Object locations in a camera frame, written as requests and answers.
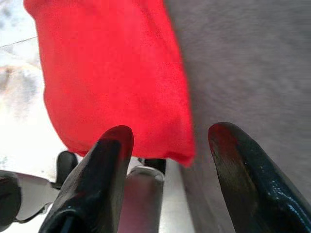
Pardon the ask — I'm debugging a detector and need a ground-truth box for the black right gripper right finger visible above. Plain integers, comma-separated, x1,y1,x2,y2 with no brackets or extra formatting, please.
207,121,311,233

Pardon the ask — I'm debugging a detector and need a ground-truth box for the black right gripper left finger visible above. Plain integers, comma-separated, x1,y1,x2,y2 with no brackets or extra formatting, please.
37,125,135,233

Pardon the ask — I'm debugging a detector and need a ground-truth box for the red pillow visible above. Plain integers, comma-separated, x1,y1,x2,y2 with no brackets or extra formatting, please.
23,0,196,168

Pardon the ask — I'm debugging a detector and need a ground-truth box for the dark grey fabric sofa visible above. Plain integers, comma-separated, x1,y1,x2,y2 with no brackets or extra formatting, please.
164,0,311,233

